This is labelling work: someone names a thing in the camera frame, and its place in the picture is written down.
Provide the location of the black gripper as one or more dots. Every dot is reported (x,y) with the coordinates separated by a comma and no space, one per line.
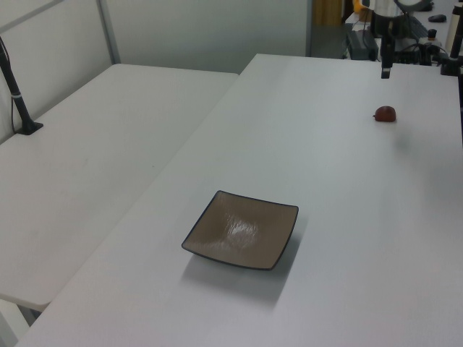
(380,24)

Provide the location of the small round brown food item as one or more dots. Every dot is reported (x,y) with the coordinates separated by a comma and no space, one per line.
(385,114)

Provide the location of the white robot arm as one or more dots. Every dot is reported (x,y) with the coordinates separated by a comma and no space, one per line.
(387,5)

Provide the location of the square brown ceramic plate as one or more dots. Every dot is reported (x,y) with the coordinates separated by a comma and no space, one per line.
(244,233)

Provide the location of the black power supply box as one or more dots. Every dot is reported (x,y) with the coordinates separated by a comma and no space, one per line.
(360,45)

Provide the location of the yellow object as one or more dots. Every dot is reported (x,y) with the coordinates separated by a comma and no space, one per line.
(359,5)

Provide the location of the black computer mouse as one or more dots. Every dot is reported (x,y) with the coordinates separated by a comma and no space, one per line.
(437,18)

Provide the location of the black clamp stand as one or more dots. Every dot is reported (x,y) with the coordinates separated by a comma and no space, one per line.
(452,61)

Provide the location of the white cylinder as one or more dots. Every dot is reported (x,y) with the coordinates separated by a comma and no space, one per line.
(454,21)

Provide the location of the white side table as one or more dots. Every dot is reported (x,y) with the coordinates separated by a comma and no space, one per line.
(90,152)

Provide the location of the grey partition frame post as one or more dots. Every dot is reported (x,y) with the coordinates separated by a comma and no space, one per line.
(109,32)
(309,29)

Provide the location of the black camera stand pole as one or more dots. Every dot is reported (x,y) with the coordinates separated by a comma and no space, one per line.
(20,105)

